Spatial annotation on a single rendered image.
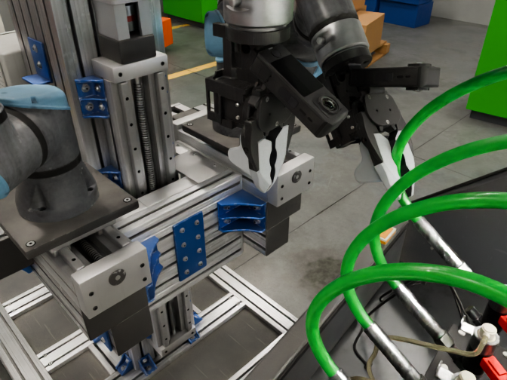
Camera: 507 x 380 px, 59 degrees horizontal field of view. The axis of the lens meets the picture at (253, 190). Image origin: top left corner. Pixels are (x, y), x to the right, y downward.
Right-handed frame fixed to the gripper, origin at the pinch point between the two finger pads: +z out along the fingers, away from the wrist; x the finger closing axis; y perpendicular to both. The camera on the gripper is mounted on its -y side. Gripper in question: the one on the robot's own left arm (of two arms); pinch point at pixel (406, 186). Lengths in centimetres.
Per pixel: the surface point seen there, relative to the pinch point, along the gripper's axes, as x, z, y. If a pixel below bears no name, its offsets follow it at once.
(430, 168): 9.1, -0.3, -9.5
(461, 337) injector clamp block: -10.8, 23.7, 7.1
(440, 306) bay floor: -31.5, 23.7, 22.6
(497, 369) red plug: 3.0, 23.1, -4.8
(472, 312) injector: -5.6, 18.8, 0.8
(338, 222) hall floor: -138, -3, 139
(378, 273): 23.4, 7.3, -10.1
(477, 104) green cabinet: -318, -61, 120
